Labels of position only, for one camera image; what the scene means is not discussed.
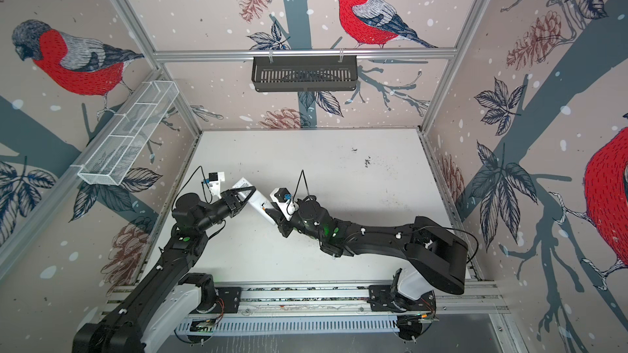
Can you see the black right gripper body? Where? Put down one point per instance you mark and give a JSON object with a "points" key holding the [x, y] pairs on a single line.
{"points": [[301, 223]]}

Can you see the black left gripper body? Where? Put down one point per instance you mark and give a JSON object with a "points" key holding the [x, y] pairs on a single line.
{"points": [[230, 203]]}

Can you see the white remote control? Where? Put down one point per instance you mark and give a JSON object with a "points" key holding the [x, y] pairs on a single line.
{"points": [[257, 201]]}

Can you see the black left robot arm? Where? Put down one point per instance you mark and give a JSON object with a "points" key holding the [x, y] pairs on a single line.
{"points": [[169, 292]]}

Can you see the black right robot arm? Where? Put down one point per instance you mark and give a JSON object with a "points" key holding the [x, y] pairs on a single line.
{"points": [[437, 254]]}

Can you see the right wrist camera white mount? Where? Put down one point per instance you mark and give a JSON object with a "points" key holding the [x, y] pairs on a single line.
{"points": [[284, 201]]}

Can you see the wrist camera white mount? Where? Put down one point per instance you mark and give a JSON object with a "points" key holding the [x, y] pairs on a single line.
{"points": [[213, 181], [284, 201]]}

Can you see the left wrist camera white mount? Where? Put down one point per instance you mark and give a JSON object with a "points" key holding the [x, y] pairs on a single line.
{"points": [[213, 181]]}

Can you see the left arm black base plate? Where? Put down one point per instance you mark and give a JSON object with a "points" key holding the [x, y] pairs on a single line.
{"points": [[221, 300]]}

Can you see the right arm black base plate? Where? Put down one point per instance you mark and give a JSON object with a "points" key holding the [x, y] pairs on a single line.
{"points": [[383, 298]]}

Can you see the black wall basket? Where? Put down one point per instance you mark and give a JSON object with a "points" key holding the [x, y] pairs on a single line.
{"points": [[305, 74]]}

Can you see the white wire mesh basket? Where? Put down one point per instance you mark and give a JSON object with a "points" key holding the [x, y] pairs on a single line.
{"points": [[115, 156]]}

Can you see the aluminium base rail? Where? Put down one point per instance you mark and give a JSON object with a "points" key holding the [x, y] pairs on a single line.
{"points": [[329, 308]]}

